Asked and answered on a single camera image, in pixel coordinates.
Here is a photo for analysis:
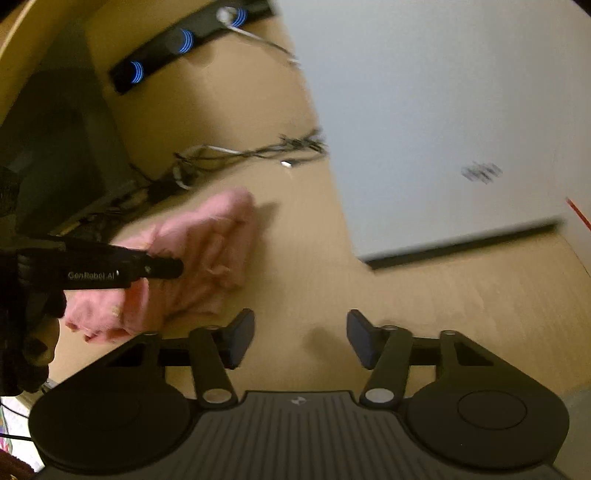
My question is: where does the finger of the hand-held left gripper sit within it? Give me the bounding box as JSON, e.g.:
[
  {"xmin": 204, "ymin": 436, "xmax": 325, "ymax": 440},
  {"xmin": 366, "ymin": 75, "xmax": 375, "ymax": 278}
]
[{"xmin": 131, "ymin": 251, "xmax": 185, "ymax": 280}]

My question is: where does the black power strip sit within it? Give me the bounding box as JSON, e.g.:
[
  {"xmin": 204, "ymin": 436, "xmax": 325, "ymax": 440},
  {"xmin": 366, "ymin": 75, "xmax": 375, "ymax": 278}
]
[{"xmin": 108, "ymin": 0, "xmax": 277, "ymax": 95}]

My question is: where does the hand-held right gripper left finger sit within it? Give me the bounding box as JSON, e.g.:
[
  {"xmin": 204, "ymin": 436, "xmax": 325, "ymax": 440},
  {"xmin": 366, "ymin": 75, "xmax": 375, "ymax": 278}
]
[{"xmin": 104, "ymin": 308, "xmax": 256, "ymax": 409}]

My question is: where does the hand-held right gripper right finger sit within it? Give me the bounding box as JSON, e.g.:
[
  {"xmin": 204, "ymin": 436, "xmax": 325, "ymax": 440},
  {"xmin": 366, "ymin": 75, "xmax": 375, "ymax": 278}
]
[{"xmin": 346, "ymin": 309, "xmax": 498, "ymax": 409}]

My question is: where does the black computer monitor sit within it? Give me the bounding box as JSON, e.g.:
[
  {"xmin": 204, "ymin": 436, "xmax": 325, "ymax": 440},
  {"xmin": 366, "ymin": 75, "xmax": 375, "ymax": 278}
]
[{"xmin": 0, "ymin": 25, "xmax": 137, "ymax": 232}]

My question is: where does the bundle of black cables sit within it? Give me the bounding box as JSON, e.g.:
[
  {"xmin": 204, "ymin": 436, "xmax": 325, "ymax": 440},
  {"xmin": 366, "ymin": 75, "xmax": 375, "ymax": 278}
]
[{"xmin": 78, "ymin": 129, "xmax": 328, "ymax": 227}]

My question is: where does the person's left hand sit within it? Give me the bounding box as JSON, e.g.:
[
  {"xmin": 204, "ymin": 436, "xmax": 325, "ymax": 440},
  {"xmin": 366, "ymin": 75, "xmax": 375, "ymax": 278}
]
[{"xmin": 0, "ymin": 247, "xmax": 68, "ymax": 398}]

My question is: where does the white cable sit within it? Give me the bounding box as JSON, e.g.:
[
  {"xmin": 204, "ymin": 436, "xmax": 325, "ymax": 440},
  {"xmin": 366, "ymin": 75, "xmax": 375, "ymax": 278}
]
[{"xmin": 217, "ymin": 7, "xmax": 301, "ymax": 68}]

